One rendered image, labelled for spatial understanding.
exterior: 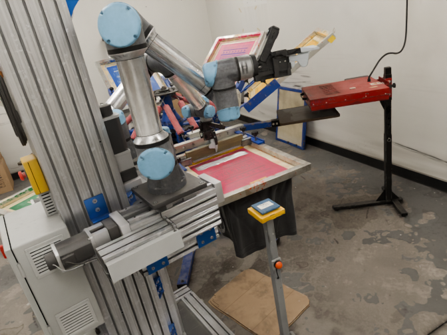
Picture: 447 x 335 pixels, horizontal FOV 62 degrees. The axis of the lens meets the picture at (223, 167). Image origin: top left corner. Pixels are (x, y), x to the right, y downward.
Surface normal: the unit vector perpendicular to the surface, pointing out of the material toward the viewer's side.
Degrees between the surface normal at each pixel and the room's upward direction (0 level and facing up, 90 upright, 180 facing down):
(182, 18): 90
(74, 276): 90
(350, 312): 0
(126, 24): 83
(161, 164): 98
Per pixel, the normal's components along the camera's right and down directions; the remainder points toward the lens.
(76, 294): 0.55, 0.24
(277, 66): 0.12, 0.24
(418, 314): -0.18, -0.90
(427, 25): -0.88, 0.32
